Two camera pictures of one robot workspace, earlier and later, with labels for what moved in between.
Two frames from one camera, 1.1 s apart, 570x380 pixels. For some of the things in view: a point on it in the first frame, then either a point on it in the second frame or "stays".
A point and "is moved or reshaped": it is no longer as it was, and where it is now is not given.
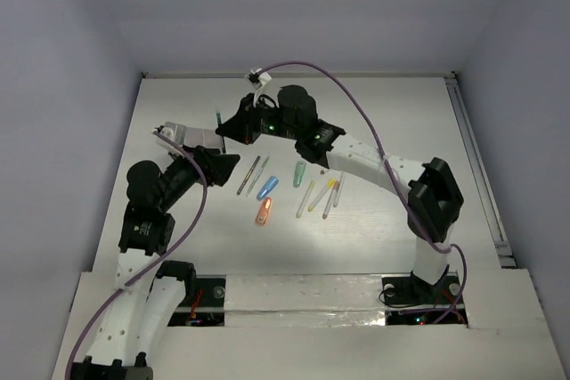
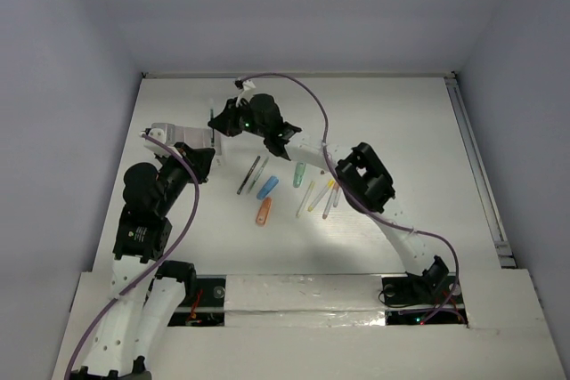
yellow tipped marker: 330,184 stays
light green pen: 254,182 is moved or reshaped
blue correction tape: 268,187 stays
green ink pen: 219,124 -> 213,134
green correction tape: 299,173 stays
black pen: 248,175 stays
